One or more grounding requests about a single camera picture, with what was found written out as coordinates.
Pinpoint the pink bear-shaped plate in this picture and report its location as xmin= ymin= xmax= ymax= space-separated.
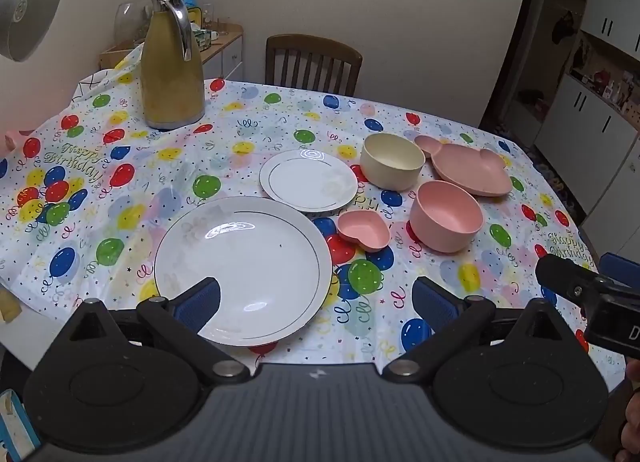
xmin=414 ymin=134 xmax=513 ymax=199

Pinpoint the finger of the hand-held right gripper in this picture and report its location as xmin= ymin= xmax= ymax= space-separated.
xmin=535 ymin=253 xmax=608 ymax=303

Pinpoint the pink heart-shaped dish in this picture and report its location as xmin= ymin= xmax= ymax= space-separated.
xmin=336 ymin=209 xmax=392 ymax=253

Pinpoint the large white plate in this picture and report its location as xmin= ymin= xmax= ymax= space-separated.
xmin=153 ymin=196 xmax=333 ymax=348

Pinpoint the cream bowl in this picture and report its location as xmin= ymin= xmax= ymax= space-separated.
xmin=360 ymin=133 xmax=426 ymax=191

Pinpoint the wooden chair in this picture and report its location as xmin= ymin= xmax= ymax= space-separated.
xmin=265 ymin=34 xmax=363 ymax=97

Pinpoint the pink bowl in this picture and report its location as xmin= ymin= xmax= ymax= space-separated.
xmin=409 ymin=180 xmax=485 ymax=255

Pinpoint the gold thermos jug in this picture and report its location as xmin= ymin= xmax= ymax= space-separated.
xmin=139 ymin=0 xmax=206 ymax=130

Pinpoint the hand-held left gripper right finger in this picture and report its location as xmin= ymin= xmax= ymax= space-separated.
xmin=381 ymin=276 xmax=581 ymax=385

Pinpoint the glass jar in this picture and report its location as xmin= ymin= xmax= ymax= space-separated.
xmin=115 ymin=2 xmax=151 ymax=45

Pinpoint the person's right forearm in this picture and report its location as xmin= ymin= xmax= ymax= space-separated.
xmin=615 ymin=358 xmax=640 ymax=462

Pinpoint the small white plate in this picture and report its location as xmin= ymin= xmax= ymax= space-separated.
xmin=258 ymin=148 xmax=359 ymax=214

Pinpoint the white drawer cabinet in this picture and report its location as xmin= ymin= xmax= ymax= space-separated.
xmin=99 ymin=24 xmax=245 ymax=83

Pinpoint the balloon print tablecloth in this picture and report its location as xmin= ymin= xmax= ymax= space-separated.
xmin=0 ymin=46 xmax=623 ymax=378

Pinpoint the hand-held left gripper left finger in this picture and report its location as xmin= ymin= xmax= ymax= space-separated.
xmin=60 ymin=277 xmax=251 ymax=385

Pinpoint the white cupboard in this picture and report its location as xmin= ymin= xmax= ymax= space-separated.
xmin=480 ymin=0 xmax=640 ymax=225

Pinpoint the grey desk lamp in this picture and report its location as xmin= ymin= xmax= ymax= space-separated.
xmin=0 ymin=0 xmax=65 ymax=62

